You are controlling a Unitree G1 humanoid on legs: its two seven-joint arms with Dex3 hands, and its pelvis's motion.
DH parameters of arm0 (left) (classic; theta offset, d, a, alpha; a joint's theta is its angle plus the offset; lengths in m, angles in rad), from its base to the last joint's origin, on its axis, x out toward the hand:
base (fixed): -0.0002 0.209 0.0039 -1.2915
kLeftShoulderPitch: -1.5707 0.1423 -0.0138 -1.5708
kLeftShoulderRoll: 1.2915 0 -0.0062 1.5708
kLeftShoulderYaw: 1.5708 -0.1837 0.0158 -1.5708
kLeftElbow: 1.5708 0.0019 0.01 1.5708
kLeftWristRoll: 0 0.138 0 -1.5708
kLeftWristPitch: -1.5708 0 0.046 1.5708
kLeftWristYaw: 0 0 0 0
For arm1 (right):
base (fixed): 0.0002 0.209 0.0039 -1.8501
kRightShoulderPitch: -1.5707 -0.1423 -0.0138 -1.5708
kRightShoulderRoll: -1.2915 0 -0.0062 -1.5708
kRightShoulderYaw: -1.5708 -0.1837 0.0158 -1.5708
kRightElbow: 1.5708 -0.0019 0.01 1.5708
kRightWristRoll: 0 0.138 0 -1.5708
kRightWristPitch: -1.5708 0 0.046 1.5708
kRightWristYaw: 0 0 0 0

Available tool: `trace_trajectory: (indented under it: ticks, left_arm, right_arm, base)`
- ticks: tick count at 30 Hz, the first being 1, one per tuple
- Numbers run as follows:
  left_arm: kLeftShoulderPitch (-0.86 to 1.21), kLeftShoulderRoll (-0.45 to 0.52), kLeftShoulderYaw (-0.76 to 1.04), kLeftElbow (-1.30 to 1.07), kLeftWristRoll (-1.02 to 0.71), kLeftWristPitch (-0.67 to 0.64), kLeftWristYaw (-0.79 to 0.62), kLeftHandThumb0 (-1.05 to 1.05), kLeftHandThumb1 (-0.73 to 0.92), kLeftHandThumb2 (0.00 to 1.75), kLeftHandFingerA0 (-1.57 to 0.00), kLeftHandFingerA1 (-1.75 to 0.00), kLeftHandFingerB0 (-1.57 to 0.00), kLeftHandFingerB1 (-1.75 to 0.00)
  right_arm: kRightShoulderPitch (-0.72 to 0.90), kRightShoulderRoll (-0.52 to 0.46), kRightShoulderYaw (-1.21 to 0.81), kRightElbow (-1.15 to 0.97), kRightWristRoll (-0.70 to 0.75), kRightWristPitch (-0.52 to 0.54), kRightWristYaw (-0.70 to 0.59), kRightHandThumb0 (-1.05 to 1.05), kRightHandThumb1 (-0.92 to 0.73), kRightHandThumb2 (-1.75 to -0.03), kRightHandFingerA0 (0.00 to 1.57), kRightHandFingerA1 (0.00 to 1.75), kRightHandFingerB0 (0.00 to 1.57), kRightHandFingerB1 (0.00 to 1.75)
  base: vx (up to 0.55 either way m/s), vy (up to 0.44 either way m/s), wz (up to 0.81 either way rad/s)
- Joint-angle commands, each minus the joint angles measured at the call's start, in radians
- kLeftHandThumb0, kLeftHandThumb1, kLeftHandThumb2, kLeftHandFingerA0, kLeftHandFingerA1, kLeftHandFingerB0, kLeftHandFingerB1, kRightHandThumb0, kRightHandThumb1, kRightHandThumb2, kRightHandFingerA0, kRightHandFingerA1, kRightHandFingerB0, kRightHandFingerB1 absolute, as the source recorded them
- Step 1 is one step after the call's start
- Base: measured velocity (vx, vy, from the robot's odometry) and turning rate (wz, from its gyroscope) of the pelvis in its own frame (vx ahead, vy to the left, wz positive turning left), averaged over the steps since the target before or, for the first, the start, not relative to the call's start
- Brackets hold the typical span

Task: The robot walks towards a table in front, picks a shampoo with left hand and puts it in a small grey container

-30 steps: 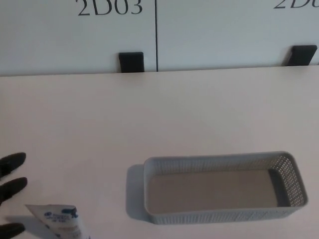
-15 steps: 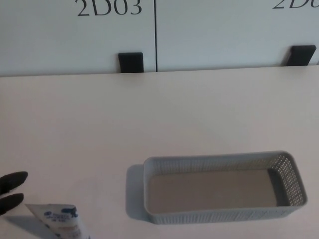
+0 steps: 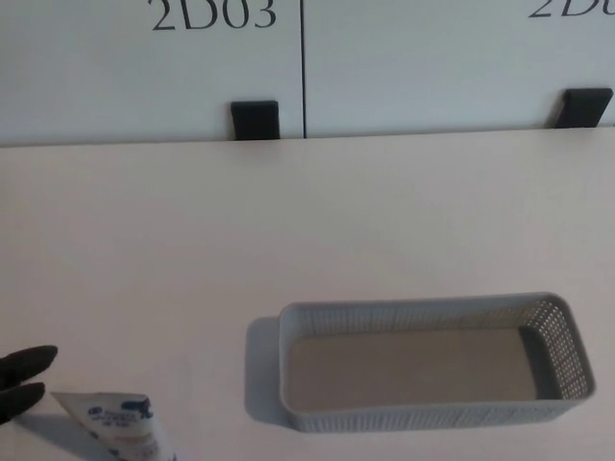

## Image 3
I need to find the white shampoo tube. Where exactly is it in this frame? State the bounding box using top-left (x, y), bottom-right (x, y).
top-left (49, 391), bottom-right (178, 461)

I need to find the black panel bracket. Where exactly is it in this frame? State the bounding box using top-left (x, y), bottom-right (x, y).
top-left (550, 87), bottom-right (615, 130)
top-left (230, 99), bottom-right (282, 141)

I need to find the white partition panel 2D03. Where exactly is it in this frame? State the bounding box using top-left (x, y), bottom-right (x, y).
top-left (0, 0), bottom-right (306, 148)

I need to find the grey perforated plastic basket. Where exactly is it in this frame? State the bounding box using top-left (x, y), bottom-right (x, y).
top-left (277, 290), bottom-right (597, 433)

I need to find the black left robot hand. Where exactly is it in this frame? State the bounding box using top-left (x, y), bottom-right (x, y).
top-left (0, 344), bottom-right (60, 427)

